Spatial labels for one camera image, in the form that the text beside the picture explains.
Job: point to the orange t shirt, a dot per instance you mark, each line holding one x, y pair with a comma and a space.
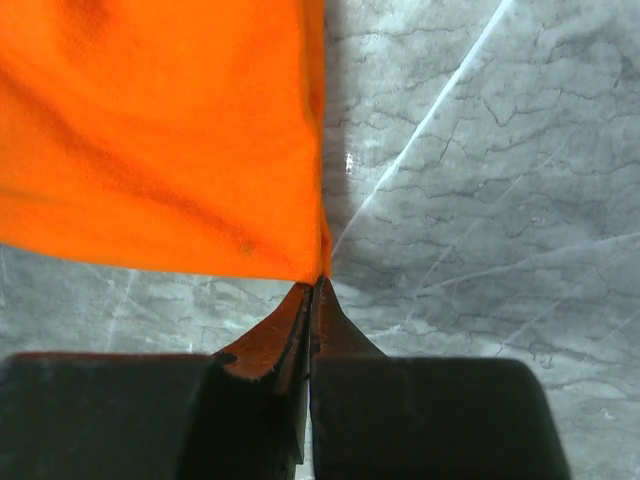
177, 136

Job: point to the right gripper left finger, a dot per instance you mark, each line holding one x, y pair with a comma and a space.
239, 413

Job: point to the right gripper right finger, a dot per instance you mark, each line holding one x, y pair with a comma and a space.
380, 417

